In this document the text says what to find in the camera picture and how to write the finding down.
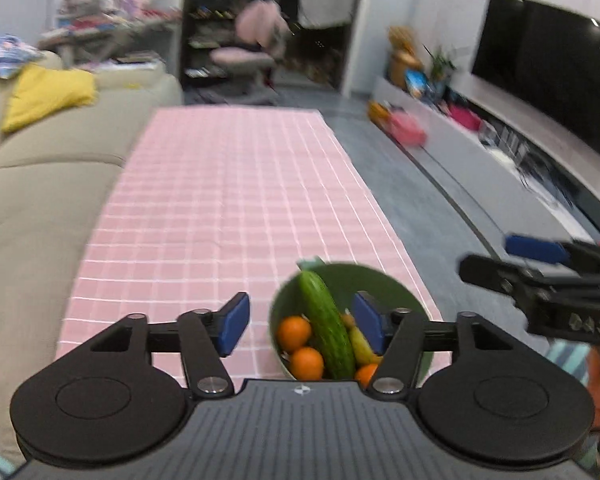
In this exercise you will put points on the blue patterned cushion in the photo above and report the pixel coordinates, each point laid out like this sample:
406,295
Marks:
14,55

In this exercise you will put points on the beige sofa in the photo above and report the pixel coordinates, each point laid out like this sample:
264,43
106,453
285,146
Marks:
55,175

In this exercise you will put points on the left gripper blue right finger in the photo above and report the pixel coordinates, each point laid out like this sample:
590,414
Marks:
398,336

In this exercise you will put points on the brown longan fruit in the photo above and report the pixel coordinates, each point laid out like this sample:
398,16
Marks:
348,321

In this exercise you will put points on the yellow cushion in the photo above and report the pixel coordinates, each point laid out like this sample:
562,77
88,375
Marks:
40,92

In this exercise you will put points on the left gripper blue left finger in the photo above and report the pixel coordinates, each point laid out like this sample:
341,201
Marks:
206,337

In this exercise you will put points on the pink checkered tablecloth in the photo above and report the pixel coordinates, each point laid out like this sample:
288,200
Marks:
217,200

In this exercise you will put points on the pink storage box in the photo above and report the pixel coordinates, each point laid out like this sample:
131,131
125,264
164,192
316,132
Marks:
405,129

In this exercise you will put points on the black television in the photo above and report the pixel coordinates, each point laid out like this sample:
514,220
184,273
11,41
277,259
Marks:
546,56

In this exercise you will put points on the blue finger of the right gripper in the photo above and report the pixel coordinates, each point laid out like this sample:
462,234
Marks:
535,249
494,275

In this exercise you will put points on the green cucumber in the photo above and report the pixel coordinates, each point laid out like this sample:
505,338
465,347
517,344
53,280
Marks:
330,335

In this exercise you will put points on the yellow green pear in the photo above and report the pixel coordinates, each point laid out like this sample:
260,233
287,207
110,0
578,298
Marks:
363,354

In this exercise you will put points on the pink office chair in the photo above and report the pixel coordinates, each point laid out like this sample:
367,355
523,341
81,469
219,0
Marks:
259,42

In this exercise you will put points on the green potted plant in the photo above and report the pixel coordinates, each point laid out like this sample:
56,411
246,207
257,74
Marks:
442,64

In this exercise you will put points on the orange box on floor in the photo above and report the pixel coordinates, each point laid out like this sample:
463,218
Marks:
378,114

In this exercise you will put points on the cluttered desk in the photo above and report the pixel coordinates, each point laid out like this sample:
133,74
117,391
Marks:
93,31

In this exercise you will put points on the green colander bowl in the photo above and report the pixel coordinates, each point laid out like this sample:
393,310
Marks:
344,280

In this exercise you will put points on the golden vase with dried flowers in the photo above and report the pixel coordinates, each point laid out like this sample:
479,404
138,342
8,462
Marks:
403,55

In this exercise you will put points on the orange mandarin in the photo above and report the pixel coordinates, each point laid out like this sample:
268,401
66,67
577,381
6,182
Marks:
365,373
307,364
293,333

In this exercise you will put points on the striped teal sleeve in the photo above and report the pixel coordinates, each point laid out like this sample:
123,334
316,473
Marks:
571,357

